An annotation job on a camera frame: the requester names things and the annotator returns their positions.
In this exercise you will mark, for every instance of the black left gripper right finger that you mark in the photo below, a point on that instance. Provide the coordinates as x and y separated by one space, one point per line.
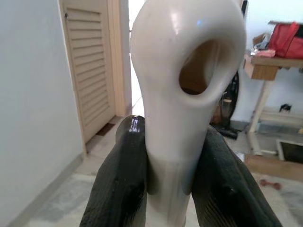
225 184

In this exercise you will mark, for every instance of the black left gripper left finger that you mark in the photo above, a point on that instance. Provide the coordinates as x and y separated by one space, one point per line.
118 179

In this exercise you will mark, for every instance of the small red dumbbell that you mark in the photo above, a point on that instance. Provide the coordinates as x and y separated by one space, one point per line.
270 184

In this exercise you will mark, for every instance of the dark door mat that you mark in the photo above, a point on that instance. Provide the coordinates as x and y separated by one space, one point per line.
105 129

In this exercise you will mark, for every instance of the white framed panel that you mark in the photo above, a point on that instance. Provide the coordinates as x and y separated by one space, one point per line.
281 149

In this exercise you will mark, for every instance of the black upright vacuum cleaner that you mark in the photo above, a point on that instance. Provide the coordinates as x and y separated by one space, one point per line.
228 111

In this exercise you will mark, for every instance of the beige louvred door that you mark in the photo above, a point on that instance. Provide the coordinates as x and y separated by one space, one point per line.
87 71

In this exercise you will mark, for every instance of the wooden table with white legs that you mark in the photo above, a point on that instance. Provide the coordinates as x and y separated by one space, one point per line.
262 68

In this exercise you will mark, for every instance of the pink cloth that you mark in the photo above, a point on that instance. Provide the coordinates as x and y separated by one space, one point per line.
266 53

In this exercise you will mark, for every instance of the open cardboard box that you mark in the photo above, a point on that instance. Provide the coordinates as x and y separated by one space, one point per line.
260 40

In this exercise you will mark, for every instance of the red bag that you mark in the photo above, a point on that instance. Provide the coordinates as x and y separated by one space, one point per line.
286 42

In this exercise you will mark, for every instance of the black wall plug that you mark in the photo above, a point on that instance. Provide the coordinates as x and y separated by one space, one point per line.
285 107

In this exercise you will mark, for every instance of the beige door frame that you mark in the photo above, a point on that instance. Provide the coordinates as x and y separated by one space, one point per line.
117 59

